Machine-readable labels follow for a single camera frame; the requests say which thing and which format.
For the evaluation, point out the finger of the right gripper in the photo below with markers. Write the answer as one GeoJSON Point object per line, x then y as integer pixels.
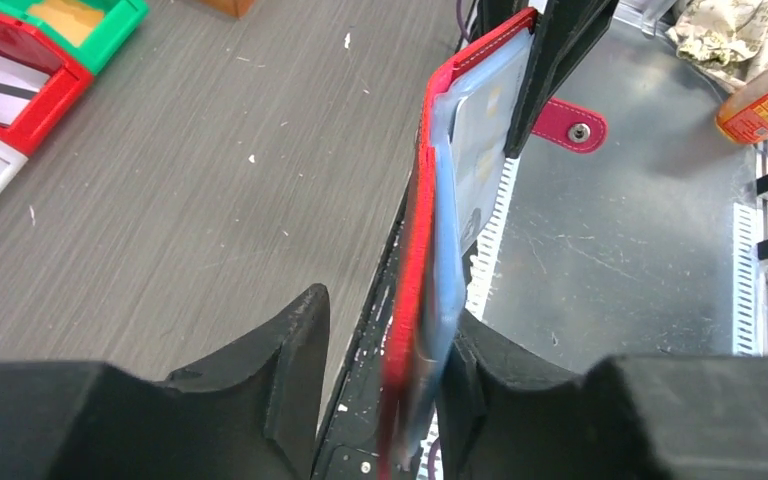
{"type": "Point", "coordinates": [489, 14]}
{"type": "Point", "coordinates": [565, 33]}

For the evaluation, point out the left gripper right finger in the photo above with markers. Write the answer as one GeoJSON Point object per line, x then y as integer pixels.
{"type": "Point", "coordinates": [506, 413]}

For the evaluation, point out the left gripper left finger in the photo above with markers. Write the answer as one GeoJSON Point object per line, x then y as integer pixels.
{"type": "Point", "coordinates": [249, 410]}

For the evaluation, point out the red card holder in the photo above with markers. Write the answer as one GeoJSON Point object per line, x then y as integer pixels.
{"type": "Point", "coordinates": [459, 159]}

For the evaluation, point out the gold card in green bin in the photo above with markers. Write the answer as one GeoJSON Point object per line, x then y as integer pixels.
{"type": "Point", "coordinates": [73, 20]}

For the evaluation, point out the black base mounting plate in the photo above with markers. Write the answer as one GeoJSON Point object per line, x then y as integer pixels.
{"type": "Point", "coordinates": [348, 436]}

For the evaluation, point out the crumpled beige cloth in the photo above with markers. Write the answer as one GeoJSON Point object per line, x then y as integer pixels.
{"type": "Point", "coordinates": [726, 40]}

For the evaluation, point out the orange compartment tray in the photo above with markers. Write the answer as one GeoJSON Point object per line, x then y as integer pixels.
{"type": "Point", "coordinates": [233, 8]}

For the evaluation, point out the green plastic bin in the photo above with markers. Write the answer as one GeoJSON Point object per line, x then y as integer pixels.
{"type": "Point", "coordinates": [121, 20]}

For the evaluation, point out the red plastic bin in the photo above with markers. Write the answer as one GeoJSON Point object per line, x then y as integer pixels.
{"type": "Point", "coordinates": [29, 46]}

